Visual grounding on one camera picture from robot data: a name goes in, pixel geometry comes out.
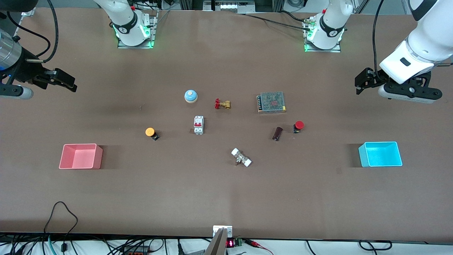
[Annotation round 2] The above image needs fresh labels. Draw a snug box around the cyan plastic box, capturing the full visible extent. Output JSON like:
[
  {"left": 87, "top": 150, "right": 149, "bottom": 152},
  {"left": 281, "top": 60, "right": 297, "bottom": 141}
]
[{"left": 358, "top": 141, "right": 403, "bottom": 168}]

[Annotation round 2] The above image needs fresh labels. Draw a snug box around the pink plastic box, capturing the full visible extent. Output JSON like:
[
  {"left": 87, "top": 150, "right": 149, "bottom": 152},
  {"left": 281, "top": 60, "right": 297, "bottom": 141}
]
[{"left": 59, "top": 143, "right": 103, "bottom": 170}]

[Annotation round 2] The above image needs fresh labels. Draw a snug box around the metal mesh power supply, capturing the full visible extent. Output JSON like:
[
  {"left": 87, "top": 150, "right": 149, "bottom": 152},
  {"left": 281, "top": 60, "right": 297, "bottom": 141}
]
[{"left": 257, "top": 91, "right": 287, "bottom": 114}]

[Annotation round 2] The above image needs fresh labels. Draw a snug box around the red white circuit breaker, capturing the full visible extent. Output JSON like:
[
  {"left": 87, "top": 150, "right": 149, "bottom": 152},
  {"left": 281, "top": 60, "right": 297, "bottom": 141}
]
[{"left": 193, "top": 115, "right": 205, "bottom": 135}]

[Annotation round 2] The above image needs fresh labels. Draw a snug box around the white-capped pipe fitting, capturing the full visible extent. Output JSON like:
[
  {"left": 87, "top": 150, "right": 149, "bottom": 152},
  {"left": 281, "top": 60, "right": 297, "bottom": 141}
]
[{"left": 231, "top": 148, "right": 253, "bottom": 168}]

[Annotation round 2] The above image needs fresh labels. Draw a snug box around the black power strip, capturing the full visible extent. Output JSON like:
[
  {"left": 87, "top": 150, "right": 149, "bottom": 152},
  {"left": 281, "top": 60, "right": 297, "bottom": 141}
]
[{"left": 122, "top": 246, "right": 151, "bottom": 255}]

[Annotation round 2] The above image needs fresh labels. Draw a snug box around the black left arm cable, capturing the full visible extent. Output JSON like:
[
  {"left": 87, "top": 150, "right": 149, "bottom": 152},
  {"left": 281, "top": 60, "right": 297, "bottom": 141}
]
[{"left": 372, "top": 0, "right": 386, "bottom": 84}]

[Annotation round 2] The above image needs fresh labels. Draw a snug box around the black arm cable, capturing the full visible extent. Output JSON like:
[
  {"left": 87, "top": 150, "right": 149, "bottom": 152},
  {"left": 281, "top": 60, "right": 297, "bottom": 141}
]
[
  {"left": 372, "top": 0, "right": 386, "bottom": 84},
  {"left": 5, "top": 0, "right": 59, "bottom": 63}
]

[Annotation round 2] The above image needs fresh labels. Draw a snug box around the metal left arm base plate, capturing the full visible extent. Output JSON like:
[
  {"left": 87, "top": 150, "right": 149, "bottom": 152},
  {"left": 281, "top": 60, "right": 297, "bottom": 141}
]
[{"left": 304, "top": 17, "right": 342, "bottom": 53}]

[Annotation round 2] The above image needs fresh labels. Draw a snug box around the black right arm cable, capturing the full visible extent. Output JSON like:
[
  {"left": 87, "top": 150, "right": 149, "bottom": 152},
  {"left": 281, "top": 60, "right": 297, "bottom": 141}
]
[{"left": 5, "top": 0, "right": 59, "bottom": 63}]

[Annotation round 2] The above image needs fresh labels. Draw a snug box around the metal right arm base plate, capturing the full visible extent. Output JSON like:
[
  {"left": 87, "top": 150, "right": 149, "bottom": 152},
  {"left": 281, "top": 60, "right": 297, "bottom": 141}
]
[{"left": 117, "top": 10, "right": 158, "bottom": 49}]

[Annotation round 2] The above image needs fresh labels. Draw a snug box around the black base cable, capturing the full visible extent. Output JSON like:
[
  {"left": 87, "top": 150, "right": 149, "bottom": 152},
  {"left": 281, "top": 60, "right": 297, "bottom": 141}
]
[{"left": 242, "top": 10, "right": 312, "bottom": 32}]

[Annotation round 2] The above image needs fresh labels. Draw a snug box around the looped black cable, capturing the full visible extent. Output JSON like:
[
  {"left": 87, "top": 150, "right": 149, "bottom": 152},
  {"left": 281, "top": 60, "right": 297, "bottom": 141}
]
[{"left": 43, "top": 201, "right": 79, "bottom": 253}]

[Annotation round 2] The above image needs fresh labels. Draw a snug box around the aluminium frame rack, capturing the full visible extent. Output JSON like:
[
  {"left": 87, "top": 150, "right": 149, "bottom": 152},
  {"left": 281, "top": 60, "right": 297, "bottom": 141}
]
[{"left": 202, "top": 0, "right": 256, "bottom": 14}]

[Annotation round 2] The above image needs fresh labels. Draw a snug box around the black coiled cable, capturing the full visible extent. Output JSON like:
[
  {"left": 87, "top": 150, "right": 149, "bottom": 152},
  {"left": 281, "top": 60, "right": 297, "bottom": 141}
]
[{"left": 359, "top": 240, "right": 392, "bottom": 251}]

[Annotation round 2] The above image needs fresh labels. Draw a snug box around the red clip wire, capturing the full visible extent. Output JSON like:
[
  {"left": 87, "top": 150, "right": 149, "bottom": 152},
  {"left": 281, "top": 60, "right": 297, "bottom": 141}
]
[{"left": 242, "top": 239, "right": 275, "bottom": 255}]

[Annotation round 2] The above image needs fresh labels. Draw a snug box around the white mount bracket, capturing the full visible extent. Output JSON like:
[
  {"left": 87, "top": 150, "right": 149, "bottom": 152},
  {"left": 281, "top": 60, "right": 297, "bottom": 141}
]
[{"left": 213, "top": 225, "right": 233, "bottom": 238}]

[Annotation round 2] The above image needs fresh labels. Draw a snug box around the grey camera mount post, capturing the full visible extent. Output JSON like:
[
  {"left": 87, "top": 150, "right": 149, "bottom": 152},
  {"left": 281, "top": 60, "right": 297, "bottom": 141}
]
[{"left": 204, "top": 228, "right": 228, "bottom": 255}]

